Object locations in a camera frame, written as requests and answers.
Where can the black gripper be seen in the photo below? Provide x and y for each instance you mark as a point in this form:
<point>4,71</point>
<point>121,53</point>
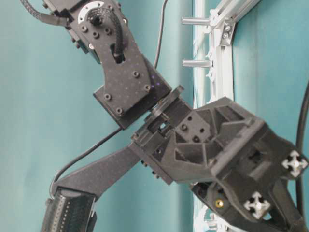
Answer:
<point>170,143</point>

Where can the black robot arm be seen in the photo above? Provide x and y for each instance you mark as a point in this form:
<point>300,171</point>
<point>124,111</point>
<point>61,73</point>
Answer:
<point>133,88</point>

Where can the near aluminium post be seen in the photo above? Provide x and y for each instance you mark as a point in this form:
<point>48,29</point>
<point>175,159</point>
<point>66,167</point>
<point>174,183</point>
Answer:
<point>197,63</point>

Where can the aluminium post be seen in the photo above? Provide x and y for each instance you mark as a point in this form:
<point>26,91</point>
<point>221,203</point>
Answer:
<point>197,63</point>
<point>196,21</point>

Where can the white corner bracket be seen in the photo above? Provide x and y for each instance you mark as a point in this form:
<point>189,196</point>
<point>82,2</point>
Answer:
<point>227,32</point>

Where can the aluminium extrusion frame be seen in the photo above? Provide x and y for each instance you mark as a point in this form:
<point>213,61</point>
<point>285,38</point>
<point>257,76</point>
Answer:
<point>217,60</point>

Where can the middle aluminium post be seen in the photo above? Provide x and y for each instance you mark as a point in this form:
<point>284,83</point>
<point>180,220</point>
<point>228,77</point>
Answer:
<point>196,21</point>

